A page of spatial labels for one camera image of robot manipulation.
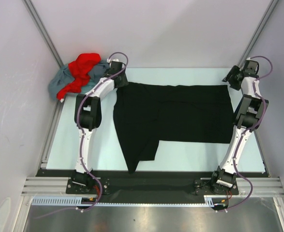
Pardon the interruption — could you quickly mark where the right aluminium corner post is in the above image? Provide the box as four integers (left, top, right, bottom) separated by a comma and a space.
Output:
237, 0, 280, 66

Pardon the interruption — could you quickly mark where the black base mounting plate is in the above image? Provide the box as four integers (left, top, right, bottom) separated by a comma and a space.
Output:
35, 168, 271, 204

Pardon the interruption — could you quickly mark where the grey slotted cable duct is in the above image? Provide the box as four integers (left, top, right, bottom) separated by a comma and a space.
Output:
31, 196, 214, 207

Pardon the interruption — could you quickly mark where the left aluminium corner post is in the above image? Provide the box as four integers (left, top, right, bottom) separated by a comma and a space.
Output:
22, 0, 63, 67

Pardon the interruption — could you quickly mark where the red t shirt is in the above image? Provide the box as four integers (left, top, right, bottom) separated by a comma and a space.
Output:
56, 53, 101, 101

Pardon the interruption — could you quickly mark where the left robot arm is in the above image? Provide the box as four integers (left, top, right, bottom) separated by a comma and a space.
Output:
71, 59, 128, 193

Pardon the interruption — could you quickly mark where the aluminium frame rail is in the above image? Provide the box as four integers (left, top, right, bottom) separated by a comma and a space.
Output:
22, 177, 284, 197

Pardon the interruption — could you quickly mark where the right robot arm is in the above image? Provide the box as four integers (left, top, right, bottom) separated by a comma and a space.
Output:
209, 58, 269, 194

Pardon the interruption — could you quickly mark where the aluminium corner post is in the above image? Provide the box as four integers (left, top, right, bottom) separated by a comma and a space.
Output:
22, 0, 63, 67
237, 0, 280, 66

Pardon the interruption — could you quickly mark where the black t shirt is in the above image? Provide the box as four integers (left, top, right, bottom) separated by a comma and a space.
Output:
113, 82, 234, 174

